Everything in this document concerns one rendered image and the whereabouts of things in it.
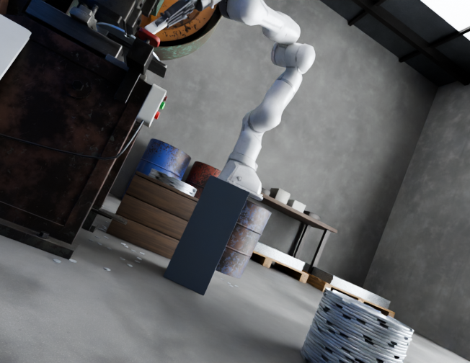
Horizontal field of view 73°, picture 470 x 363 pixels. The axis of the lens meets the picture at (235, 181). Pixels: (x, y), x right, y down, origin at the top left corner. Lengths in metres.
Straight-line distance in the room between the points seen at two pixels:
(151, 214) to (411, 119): 5.80
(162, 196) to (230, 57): 3.79
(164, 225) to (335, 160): 4.34
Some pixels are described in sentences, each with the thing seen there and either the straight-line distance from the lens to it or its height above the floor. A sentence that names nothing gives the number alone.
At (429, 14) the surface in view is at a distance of 6.05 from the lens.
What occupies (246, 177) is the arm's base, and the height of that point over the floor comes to 0.50.
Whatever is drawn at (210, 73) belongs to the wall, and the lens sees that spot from 5.08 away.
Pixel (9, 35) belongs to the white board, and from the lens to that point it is 1.26.
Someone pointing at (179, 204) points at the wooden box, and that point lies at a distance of 1.72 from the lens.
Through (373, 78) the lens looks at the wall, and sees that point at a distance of 6.44.
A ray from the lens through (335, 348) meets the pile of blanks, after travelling 1.12.
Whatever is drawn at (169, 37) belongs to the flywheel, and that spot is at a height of 1.06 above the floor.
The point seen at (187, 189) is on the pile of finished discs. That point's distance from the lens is 1.81.
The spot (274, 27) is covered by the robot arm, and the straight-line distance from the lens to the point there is 1.35.
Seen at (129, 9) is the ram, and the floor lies 0.90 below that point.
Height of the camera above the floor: 0.30
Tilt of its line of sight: 7 degrees up
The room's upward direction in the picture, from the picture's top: 24 degrees clockwise
